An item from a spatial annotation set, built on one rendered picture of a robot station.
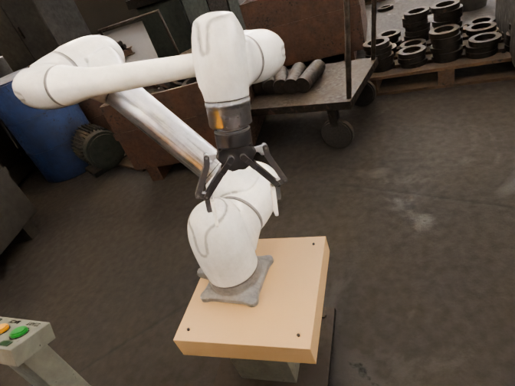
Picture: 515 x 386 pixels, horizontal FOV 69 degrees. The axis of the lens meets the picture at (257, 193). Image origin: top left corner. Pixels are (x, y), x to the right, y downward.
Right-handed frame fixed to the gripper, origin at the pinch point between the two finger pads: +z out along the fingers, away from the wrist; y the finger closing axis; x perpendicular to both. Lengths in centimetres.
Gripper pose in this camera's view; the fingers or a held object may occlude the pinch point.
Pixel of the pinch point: (245, 214)
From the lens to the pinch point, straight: 85.4
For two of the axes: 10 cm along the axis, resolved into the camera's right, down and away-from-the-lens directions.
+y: 9.8, -1.8, 0.9
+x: -1.5, -3.8, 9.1
